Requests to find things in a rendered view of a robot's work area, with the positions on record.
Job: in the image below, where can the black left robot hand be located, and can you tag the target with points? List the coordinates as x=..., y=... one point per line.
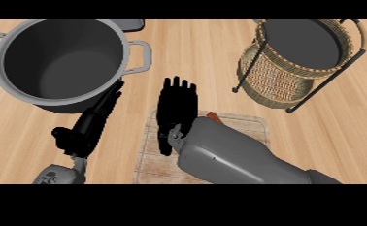
x=91, y=123

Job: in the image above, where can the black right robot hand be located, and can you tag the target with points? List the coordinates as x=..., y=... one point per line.
x=176, y=110

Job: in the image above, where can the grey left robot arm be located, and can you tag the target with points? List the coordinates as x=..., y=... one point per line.
x=64, y=173

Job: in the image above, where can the orange cupcake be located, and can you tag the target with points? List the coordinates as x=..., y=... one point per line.
x=213, y=117

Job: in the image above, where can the pale wooden cutting board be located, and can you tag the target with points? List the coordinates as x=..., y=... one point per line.
x=153, y=165

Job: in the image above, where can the tiered wicker basket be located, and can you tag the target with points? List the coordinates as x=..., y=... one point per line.
x=286, y=61

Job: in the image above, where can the large grey metal pot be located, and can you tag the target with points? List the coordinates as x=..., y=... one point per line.
x=62, y=58

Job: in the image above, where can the dark grey flat object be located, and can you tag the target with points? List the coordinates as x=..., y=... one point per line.
x=128, y=25

